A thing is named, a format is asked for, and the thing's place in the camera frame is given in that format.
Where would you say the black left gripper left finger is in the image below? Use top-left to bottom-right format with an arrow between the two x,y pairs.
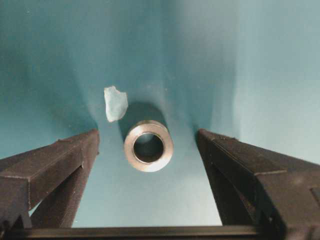
0,129 -> 100,229

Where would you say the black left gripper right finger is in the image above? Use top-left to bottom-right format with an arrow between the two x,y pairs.
197,128 -> 320,240

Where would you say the pale tape piece near washer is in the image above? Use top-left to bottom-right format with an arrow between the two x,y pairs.
104,85 -> 128,123

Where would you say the steel ring washer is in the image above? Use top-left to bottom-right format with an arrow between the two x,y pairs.
124,120 -> 174,172

